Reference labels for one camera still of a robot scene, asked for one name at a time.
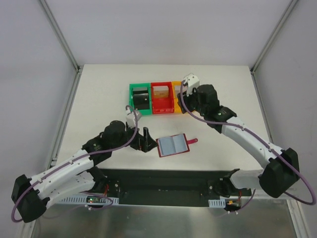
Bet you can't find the red leather card holder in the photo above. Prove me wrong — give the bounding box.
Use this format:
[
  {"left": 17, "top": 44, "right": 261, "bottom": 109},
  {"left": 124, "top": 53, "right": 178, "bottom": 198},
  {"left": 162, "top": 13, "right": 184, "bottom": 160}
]
[{"left": 155, "top": 133, "right": 199, "bottom": 158}]

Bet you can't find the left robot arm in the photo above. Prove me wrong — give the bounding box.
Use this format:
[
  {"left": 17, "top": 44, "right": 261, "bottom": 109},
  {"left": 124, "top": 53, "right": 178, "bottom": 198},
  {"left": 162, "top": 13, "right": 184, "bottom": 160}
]
[{"left": 11, "top": 120, "right": 158, "bottom": 223}]

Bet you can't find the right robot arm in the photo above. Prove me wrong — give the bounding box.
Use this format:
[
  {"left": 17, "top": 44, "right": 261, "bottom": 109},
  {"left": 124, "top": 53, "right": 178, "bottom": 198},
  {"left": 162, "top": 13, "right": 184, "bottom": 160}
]
[{"left": 177, "top": 84, "right": 300, "bottom": 198}]

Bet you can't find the black card in green bin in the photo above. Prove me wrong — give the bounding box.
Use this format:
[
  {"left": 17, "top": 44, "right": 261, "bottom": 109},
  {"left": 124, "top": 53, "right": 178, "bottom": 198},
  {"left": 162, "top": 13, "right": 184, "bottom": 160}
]
[{"left": 132, "top": 87, "right": 150, "bottom": 110}]

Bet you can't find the yellow plastic bin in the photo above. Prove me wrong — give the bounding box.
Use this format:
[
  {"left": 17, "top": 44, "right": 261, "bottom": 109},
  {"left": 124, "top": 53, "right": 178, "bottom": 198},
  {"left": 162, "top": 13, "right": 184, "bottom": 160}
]
[{"left": 171, "top": 81, "right": 182, "bottom": 114}]

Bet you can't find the red plastic bin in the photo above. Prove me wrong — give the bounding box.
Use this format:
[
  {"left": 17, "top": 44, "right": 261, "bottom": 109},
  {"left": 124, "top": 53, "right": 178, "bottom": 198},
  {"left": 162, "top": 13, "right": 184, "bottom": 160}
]
[{"left": 151, "top": 82, "right": 174, "bottom": 115}]

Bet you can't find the green plastic bin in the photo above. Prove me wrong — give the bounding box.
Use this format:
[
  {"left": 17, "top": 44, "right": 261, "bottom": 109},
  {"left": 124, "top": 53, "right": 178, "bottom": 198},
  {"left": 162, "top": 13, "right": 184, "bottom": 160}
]
[{"left": 129, "top": 83, "right": 153, "bottom": 116}]

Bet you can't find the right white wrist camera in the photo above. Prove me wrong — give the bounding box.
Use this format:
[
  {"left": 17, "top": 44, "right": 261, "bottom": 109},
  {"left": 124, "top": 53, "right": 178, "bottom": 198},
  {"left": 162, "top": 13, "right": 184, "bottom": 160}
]
[{"left": 182, "top": 73, "right": 200, "bottom": 97}]

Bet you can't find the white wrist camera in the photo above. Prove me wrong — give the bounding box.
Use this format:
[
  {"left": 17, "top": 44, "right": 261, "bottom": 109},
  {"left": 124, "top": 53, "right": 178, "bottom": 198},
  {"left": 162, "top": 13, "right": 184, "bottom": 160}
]
[
  {"left": 126, "top": 109, "right": 142, "bottom": 128},
  {"left": 182, "top": 73, "right": 200, "bottom": 97}
]

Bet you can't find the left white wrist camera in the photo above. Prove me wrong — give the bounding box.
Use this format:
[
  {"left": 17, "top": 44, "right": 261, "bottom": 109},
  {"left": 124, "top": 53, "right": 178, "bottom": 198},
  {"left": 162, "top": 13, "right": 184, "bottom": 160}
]
[{"left": 126, "top": 109, "right": 142, "bottom": 128}]

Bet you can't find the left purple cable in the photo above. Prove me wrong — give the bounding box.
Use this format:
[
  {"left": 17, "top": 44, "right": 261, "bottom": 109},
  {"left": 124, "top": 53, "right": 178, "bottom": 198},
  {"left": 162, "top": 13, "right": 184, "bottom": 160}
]
[{"left": 10, "top": 105, "right": 139, "bottom": 223}]

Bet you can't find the purple cable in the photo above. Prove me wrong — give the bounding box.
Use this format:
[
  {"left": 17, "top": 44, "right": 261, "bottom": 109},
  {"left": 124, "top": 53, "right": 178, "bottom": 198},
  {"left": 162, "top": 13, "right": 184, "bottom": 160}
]
[
  {"left": 10, "top": 105, "right": 139, "bottom": 223},
  {"left": 180, "top": 79, "right": 317, "bottom": 205}
]

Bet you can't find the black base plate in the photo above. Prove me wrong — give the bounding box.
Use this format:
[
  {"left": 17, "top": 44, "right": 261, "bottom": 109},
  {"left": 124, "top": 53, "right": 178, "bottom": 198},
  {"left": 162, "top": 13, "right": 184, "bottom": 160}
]
[{"left": 74, "top": 168, "right": 256, "bottom": 206}]

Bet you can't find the right aluminium frame post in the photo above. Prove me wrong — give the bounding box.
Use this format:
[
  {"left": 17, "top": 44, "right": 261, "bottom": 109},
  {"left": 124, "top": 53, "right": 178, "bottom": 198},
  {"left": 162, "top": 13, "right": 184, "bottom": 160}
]
[{"left": 250, "top": 0, "right": 300, "bottom": 75}]

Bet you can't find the aluminium frame post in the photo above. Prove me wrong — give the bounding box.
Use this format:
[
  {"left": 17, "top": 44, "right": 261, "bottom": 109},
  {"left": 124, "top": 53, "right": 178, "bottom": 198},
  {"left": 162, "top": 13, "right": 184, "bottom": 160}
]
[
  {"left": 250, "top": 0, "right": 300, "bottom": 75},
  {"left": 38, "top": 0, "right": 81, "bottom": 72}
]

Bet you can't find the right white cable duct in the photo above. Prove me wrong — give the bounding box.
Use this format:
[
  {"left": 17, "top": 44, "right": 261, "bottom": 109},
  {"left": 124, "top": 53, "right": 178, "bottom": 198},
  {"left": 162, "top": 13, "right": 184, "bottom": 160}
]
[{"left": 208, "top": 198, "right": 226, "bottom": 208}]

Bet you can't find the left aluminium frame post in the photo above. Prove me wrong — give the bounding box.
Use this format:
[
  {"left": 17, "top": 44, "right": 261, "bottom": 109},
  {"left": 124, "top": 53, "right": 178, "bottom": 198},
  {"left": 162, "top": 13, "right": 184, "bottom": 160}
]
[{"left": 38, "top": 0, "right": 81, "bottom": 72}]

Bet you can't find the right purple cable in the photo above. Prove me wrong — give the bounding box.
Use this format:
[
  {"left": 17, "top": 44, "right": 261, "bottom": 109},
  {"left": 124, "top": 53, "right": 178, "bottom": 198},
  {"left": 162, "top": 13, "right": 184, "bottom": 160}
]
[{"left": 180, "top": 79, "right": 317, "bottom": 205}]

